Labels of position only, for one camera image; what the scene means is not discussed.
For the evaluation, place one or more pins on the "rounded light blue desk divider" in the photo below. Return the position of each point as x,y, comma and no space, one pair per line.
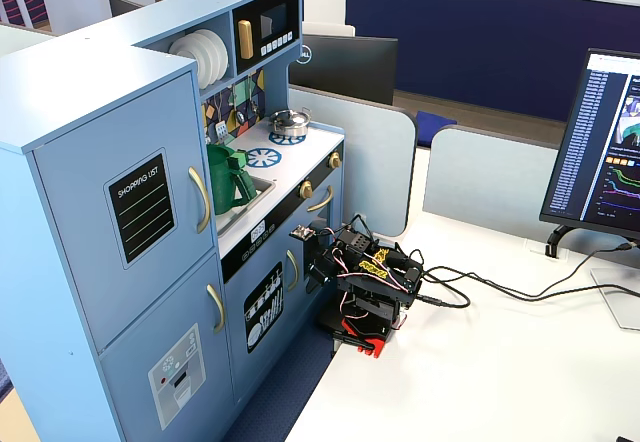
375,162

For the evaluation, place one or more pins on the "steel pot lid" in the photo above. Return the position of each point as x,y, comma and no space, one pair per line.
287,116

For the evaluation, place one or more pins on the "blue oven door with window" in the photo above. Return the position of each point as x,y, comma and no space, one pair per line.
335,227

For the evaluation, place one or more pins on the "small dark background monitor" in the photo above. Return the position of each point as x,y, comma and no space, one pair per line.
122,6

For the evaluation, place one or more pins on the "white box behind monitor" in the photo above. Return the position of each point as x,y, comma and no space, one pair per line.
327,28

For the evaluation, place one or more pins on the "tall blue fridge door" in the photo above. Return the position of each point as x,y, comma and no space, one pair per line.
85,172

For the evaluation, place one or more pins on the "wide light blue desk divider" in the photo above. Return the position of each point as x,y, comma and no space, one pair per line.
490,187

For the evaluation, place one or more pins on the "lit computer monitor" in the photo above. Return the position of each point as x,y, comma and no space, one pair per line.
600,137

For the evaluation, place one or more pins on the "white toy plate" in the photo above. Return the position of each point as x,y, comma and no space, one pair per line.
204,73
225,57
181,48
216,69

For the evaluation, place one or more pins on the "black toy microwave door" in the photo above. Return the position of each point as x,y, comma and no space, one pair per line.
272,22

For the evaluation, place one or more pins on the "steel toy cooking pot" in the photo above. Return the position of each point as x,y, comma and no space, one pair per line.
292,129

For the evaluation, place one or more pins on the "blue dishwasher door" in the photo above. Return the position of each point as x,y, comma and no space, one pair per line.
240,357

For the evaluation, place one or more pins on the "small wrist camera board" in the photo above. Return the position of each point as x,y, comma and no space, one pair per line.
303,233

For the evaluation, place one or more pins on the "red table clamp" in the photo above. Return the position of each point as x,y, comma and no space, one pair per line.
371,344

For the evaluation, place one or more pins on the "blue toy kitchen cabinet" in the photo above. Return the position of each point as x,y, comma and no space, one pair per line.
75,87

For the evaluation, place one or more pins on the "flat grey monitor base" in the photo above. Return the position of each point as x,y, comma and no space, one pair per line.
617,302

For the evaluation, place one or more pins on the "green plastic pitcher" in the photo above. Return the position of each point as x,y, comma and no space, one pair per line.
225,187

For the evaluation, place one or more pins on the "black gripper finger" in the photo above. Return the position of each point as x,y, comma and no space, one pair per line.
329,281
314,278

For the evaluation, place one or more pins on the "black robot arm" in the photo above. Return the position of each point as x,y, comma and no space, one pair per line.
375,267

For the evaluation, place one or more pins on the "hanging toy ladle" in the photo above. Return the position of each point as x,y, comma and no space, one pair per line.
241,116

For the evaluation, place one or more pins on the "blue freezer door with dispenser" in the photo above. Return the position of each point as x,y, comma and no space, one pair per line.
150,342

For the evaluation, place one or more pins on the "hanging toy slotted spatula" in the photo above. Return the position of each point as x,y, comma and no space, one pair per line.
220,129

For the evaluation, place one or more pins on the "blue seat cushion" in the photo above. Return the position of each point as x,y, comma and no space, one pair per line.
435,124

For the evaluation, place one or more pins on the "silver toy sink basin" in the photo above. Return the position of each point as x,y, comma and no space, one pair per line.
260,192

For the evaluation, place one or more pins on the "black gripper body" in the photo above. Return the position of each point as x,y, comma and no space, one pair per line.
320,261

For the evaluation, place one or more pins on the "black dell monitor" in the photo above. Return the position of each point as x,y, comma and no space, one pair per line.
345,67

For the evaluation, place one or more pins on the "black shopping list board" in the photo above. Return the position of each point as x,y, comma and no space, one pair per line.
141,209

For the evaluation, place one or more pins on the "gold stove knob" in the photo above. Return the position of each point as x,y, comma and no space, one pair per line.
334,160
306,189

